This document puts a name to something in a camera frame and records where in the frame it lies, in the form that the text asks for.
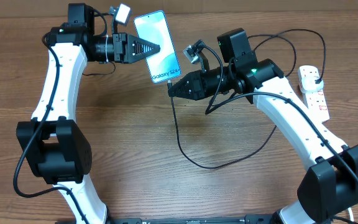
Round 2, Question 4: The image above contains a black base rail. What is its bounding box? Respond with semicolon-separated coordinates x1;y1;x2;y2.
105;214;281;224

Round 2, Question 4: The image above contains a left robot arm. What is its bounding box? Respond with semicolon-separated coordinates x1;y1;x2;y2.
16;3;160;223

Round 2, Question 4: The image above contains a Galaxy smartphone teal screen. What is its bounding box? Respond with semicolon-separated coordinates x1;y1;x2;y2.
134;11;181;83

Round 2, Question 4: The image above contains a white power strip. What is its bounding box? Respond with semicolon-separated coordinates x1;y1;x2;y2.
297;65;330;123

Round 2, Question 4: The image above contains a white charger plug adapter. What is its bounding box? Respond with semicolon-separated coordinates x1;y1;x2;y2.
300;77;324;93

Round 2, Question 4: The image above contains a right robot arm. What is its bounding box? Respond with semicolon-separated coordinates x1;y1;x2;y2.
168;28;358;223

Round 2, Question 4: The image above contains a black USB charging cable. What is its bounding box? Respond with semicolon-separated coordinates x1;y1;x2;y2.
167;29;326;170

